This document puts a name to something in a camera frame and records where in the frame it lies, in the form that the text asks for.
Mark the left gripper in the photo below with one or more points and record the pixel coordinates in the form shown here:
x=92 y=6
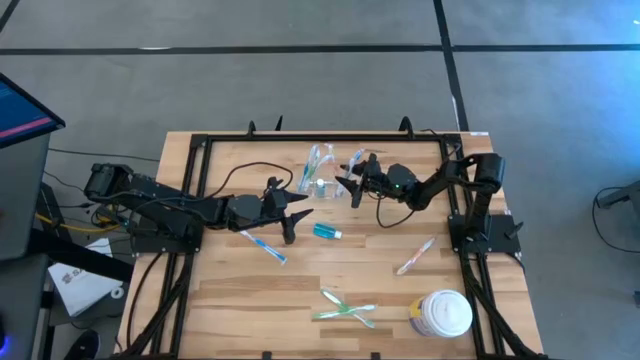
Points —
x=255 y=212

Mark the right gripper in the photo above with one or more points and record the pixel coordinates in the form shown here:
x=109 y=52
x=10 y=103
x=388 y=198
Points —
x=395 y=182

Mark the green white toothbrush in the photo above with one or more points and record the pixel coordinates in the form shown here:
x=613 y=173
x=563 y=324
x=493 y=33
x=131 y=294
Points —
x=330 y=314
x=306 y=177
x=332 y=299

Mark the pale white toothbrush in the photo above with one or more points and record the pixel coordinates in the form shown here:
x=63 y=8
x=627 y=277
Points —
x=326 y=161

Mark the orange toothbrush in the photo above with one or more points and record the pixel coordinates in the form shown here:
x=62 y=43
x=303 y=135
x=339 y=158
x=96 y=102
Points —
x=416 y=256

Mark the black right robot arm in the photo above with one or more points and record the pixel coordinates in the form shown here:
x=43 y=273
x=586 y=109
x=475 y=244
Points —
x=440 y=182

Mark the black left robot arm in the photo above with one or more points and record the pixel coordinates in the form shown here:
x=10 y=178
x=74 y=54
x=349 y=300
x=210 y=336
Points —
x=165 y=197

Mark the clear acrylic organizer holder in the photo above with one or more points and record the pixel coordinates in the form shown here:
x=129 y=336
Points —
x=332 y=192

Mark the black hook clamp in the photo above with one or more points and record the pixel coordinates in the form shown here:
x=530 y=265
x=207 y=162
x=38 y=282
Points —
x=251 y=129
x=406 y=127
x=278 y=125

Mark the disinfecting wipes canister white lid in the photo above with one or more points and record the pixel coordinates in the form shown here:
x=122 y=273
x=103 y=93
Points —
x=445 y=312

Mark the white tape roll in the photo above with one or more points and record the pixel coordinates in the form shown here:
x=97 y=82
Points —
x=113 y=292

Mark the black stand base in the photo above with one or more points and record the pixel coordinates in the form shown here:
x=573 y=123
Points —
x=75 y=255

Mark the white printed paper sheet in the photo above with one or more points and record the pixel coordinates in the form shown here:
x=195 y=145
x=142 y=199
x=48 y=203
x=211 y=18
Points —
x=80 y=290

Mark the person's shoe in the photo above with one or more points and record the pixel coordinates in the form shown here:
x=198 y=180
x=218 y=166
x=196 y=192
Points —
x=82 y=346

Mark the gray stand foot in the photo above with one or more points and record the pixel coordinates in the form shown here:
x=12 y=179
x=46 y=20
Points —
x=625 y=195

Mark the dark monitor blue screen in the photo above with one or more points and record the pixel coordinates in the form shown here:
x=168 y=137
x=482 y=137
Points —
x=20 y=115

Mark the black aluminium table frame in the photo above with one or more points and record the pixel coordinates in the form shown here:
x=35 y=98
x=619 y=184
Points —
x=325 y=137

